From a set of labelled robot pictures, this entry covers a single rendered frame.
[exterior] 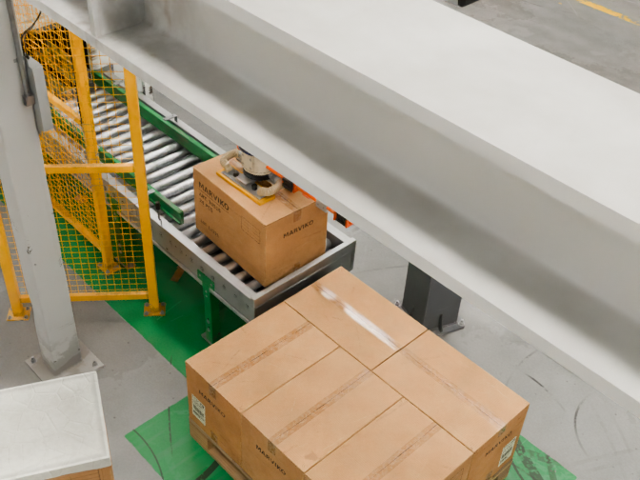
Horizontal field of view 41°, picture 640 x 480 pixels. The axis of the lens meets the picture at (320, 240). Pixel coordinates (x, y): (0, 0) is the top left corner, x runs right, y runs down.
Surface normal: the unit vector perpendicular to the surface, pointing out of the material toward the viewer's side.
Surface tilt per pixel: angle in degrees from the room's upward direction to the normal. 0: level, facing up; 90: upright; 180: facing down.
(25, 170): 90
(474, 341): 0
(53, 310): 90
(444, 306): 90
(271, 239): 90
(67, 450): 0
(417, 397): 0
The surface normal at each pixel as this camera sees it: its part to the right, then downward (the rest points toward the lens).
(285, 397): 0.05, -0.77
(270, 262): 0.65, 0.51
